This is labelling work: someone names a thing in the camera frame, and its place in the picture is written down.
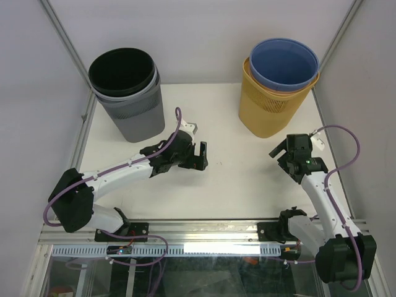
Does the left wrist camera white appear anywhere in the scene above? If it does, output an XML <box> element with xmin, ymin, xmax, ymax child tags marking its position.
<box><xmin>179</xmin><ymin>119</ymin><xmax>198</xmax><ymax>138</ymax></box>

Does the yellow mesh waste bin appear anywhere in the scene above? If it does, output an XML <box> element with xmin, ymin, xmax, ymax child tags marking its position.
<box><xmin>239</xmin><ymin>58</ymin><xmax>320</xmax><ymax>138</ymax></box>

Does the black plastic bin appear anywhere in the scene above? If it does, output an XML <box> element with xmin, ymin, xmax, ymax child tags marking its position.
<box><xmin>88</xmin><ymin>48</ymin><xmax>155</xmax><ymax>97</ymax></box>

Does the white slotted cable duct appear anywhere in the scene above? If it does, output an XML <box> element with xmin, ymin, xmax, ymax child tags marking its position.
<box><xmin>52</xmin><ymin>243</ymin><xmax>281</xmax><ymax>258</ymax></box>

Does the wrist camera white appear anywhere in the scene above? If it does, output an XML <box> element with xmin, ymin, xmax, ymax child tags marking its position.
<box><xmin>310</xmin><ymin>130</ymin><xmax>325</xmax><ymax>151</ymax></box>
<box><xmin>179</xmin><ymin>119</ymin><xmax>198</xmax><ymax>138</ymax></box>

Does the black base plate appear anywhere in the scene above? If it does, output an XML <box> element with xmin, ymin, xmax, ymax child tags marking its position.
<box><xmin>257</xmin><ymin>222</ymin><xmax>298</xmax><ymax>244</ymax></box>
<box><xmin>94</xmin><ymin>222</ymin><xmax>149</xmax><ymax>243</ymax></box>

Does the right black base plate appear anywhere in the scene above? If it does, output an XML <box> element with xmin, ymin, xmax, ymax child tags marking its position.
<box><xmin>257</xmin><ymin>222</ymin><xmax>298</xmax><ymax>244</ymax></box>

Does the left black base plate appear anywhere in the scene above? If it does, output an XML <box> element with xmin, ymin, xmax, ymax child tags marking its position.
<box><xmin>94</xmin><ymin>222</ymin><xmax>149</xmax><ymax>243</ymax></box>

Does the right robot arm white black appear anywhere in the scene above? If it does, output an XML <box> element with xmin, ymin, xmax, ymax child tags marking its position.
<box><xmin>265</xmin><ymin>134</ymin><xmax>377</xmax><ymax>285</ymax></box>

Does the blue plastic bucket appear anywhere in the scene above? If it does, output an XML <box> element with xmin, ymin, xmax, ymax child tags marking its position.
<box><xmin>249</xmin><ymin>38</ymin><xmax>320</xmax><ymax>91</ymax></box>

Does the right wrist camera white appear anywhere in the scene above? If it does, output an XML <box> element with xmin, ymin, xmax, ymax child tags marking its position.
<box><xmin>310</xmin><ymin>130</ymin><xmax>325</xmax><ymax>151</ymax></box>

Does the peach plastic bucket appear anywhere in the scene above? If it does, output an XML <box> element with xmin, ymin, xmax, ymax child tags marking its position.
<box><xmin>243</xmin><ymin>58</ymin><xmax>320</xmax><ymax>97</ymax></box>

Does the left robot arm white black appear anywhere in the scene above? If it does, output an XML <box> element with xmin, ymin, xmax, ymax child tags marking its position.
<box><xmin>48</xmin><ymin>131</ymin><xmax>208</xmax><ymax>241</ymax></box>

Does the light grey inner bin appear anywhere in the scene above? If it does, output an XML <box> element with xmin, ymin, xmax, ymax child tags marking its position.
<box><xmin>92</xmin><ymin>66</ymin><xmax>160</xmax><ymax>105</ymax></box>

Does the grey slotted waste bin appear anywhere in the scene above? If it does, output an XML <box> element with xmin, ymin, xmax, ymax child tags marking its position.
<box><xmin>97</xmin><ymin>75</ymin><xmax>165</xmax><ymax>143</ymax></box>

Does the aluminium mounting rail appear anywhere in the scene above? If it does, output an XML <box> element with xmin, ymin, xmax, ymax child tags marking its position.
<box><xmin>38</xmin><ymin>219</ymin><xmax>277</xmax><ymax>245</ymax></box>

